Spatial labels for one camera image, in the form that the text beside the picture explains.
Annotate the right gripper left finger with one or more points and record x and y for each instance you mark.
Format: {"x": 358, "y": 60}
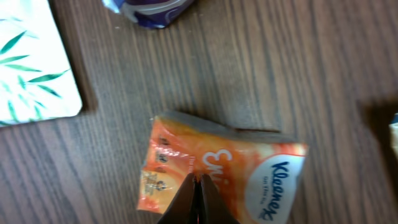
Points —
{"x": 182, "y": 209}

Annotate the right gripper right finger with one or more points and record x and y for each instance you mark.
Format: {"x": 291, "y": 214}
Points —
{"x": 211, "y": 209}

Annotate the orange Kleenex tissue pack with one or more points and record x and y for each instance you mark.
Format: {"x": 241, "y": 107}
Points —
{"x": 256, "y": 172}

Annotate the white cream tube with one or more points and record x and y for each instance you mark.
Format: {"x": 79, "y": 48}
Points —
{"x": 37, "y": 82}

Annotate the red purple pad pack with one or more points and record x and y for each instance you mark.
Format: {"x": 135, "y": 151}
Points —
{"x": 152, "y": 14}

